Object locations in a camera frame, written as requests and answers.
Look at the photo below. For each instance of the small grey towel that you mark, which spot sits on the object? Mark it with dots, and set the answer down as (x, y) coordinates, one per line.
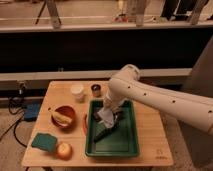
(107, 117)

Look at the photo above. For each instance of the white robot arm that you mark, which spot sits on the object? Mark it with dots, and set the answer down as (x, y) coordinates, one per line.
(194, 110)

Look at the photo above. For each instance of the dark block in tray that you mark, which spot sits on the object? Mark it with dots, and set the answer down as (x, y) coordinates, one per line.
(96, 116)

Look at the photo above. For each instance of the green plastic tray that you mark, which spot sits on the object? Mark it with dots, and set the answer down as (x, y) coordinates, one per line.
(121, 142)

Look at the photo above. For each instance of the small dark metal cup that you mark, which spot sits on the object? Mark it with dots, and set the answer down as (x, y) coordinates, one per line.
(96, 90)

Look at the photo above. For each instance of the white cup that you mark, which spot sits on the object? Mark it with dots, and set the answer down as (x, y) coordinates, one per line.
(77, 90)

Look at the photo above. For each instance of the red bowl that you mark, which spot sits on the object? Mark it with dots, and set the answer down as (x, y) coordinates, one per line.
(66, 111)

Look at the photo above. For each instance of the red carrot stick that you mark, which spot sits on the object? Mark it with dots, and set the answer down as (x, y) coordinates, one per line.
(84, 124)

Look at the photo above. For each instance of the banana in bowl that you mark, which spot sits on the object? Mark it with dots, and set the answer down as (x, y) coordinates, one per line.
(61, 118)

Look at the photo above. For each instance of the wooden table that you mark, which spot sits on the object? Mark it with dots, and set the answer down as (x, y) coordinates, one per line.
(153, 144)

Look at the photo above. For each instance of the yellow apple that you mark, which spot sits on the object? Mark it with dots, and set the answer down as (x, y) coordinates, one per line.
(64, 151)

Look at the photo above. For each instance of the blue box on floor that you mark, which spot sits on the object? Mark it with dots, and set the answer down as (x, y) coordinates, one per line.
(31, 112)

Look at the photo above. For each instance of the green sponge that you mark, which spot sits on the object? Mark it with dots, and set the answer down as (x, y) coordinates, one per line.
(45, 142)

